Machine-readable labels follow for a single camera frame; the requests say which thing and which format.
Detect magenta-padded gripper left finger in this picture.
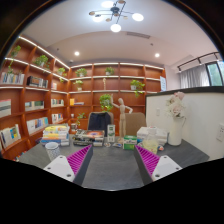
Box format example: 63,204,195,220
43,144,95,187

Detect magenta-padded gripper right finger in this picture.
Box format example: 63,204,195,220
133,144,183,186

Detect small green white box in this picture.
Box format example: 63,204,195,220
122,135,138,151

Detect stack of dark books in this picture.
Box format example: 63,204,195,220
72,129,106,148

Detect white patterned cup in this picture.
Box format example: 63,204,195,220
44,142,62,162

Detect stack of white tissue packs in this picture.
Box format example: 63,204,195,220
136,126,169,147

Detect stack of colourful books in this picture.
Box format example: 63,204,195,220
40,124,71,147

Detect white ceramic jug vase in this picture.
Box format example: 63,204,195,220
167,116,187,147

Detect tall green white carton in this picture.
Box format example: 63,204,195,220
106,124,117,144

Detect chair with dark jacket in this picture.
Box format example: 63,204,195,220
87,111,114,136

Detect wooden artist mannequin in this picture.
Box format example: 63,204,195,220
110,97,134,138

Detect pink white flower bouquet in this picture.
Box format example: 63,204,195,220
165,91,187,120

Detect wooden shelf unit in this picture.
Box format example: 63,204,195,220
0,34,167,161

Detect grey curtain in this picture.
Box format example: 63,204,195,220
179,63,211,89

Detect window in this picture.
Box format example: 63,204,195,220
205,60,224,87

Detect ceiling air vent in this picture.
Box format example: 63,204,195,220
125,31,152,40

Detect branched ceiling lamp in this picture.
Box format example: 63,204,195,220
88,0,145,34

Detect white wall socket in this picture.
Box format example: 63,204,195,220
215,123,224,143

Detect white wall poster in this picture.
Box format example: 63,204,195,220
159,75,167,92

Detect black track light rail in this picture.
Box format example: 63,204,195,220
176,50,221,72

